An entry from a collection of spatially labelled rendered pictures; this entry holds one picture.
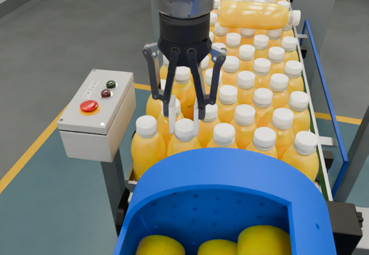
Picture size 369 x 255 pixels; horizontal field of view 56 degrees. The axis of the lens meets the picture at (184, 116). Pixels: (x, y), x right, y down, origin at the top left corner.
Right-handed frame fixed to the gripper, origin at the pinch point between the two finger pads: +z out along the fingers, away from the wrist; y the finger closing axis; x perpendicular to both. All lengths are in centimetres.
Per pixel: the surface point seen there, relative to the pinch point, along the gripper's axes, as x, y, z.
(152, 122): 0.3, -6.2, 2.3
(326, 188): 0.6, 29.0, 15.5
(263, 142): -1.7, 14.5, 2.7
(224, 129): 0.2, 7.5, 2.3
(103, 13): 297, -136, 114
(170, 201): -17.6, 0.7, 1.6
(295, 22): 42.6, 23.1, -1.0
